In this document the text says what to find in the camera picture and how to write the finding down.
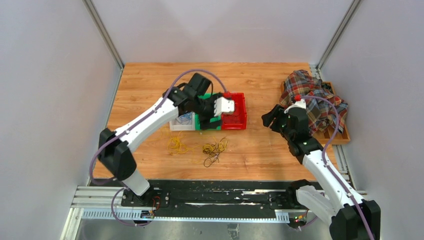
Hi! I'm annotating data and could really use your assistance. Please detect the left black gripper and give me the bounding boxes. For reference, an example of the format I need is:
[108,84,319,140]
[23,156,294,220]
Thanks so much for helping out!
[193,93,224,130]

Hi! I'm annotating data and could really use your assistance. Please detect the blue cable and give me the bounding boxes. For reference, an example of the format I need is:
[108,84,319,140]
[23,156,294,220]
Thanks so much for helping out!
[177,111,194,125]

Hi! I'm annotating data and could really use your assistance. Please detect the brown cable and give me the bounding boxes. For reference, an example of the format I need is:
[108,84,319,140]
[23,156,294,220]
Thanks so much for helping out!
[202,109,244,168]

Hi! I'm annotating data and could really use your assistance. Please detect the yellow cable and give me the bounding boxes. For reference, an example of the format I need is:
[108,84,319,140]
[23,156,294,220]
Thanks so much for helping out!
[145,125,229,160]

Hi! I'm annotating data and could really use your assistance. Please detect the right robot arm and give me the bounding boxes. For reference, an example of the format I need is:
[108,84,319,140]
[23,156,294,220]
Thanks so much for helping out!
[261,104,381,240]

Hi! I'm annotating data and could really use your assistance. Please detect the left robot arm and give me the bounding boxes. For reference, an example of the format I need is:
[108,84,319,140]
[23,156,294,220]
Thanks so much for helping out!
[89,69,226,207]

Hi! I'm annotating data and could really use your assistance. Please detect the green plastic bin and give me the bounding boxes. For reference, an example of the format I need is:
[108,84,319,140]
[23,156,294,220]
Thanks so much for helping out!
[194,93,222,131]

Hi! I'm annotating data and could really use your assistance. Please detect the white plastic bin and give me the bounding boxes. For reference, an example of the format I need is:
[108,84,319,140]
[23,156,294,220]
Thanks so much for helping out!
[169,112,195,132]

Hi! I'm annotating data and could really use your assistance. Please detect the red plastic bin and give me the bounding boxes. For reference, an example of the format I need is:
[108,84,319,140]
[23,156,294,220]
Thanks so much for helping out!
[221,92,247,130]

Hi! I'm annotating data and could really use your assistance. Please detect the plaid cloth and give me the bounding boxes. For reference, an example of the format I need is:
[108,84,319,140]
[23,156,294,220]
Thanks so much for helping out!
[279,69,349,135]

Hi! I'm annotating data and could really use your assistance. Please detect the wooden tray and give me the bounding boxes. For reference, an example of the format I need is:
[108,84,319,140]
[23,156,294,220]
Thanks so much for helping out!
[280,79,351,146]

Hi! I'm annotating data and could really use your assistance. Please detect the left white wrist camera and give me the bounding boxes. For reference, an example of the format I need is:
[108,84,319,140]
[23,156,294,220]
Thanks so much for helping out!
[213,96,235,117]

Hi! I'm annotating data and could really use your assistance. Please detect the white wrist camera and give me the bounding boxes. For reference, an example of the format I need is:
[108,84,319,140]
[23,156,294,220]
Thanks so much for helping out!
[284,95,307,114]
[213,96,235,117]

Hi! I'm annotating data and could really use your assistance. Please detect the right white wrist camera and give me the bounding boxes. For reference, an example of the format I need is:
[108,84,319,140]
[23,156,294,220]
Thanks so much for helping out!
[284,95,307,114]

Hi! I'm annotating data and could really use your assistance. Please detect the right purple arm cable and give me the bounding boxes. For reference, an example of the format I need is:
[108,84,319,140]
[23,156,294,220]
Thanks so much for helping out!
[293,94,377,240]

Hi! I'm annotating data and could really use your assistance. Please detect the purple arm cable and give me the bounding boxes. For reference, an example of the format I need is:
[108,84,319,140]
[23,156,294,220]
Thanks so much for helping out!
[88,69,231,228]
[293,94,377,240]

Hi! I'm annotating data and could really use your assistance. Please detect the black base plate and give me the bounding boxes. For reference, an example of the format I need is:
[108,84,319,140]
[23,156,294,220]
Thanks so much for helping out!
[89,179,332,220]

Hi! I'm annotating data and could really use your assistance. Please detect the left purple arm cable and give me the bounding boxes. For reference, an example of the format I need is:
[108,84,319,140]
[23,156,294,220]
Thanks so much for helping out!
[88,69,231,228]

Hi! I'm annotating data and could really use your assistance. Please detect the aluminium frame rail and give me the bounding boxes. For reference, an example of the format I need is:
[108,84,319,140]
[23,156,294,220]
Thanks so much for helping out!
[71,180,307,222]

